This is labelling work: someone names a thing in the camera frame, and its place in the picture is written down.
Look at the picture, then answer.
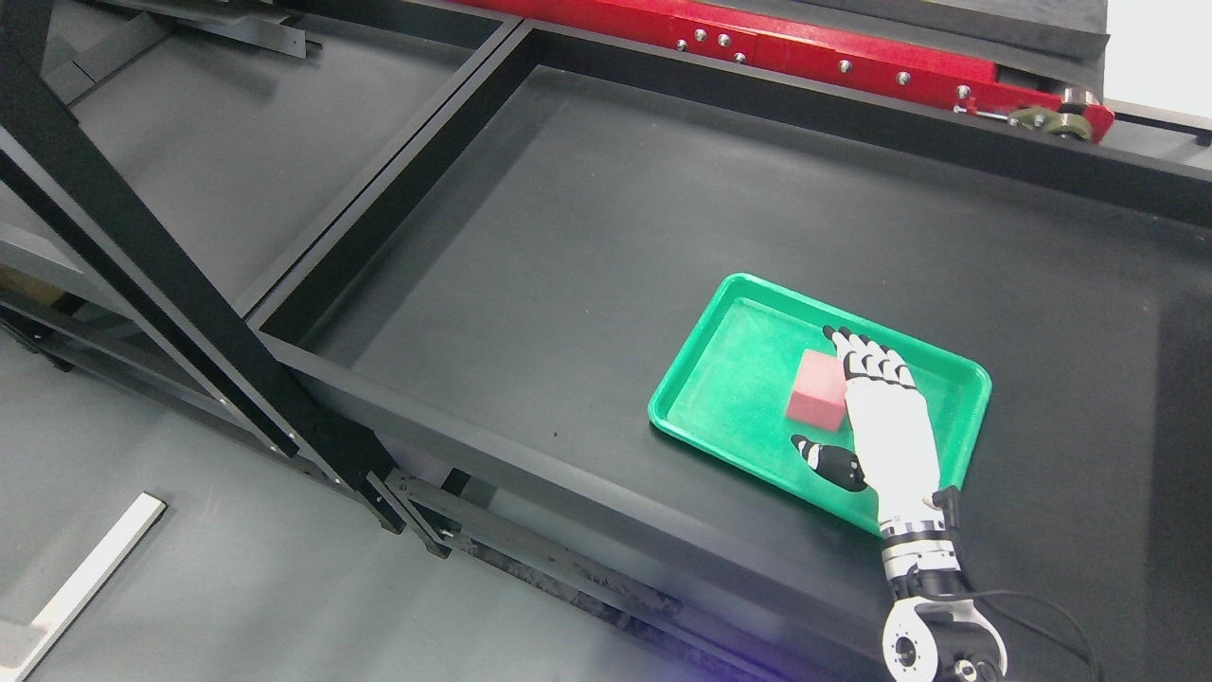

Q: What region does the pink block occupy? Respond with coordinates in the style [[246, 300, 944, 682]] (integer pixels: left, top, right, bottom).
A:
[[785, 350, 846, 432]]

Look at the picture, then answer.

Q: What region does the robot forearm wrist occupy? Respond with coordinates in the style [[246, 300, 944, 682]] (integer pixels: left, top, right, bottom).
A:
[[879, 486, 1099, 682]]

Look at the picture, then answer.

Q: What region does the white desk leg frame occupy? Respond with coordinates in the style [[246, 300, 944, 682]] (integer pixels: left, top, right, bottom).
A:
[[1, 493, 168, 681]]

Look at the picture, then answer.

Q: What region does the black metal shelf rack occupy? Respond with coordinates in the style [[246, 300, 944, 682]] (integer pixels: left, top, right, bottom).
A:
[[2, 1, 1210, 681]]

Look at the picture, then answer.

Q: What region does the red conveyor frame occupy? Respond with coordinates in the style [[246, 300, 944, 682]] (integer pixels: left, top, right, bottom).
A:
[[481, 1, 1116, 143]]

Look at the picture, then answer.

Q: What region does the green tray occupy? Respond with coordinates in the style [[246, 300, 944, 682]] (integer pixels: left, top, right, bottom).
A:
[[648, 273, 994, 534]]

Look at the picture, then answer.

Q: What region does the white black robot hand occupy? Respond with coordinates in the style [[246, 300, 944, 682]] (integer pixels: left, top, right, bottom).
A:
[[791, 327, 945, 534]]

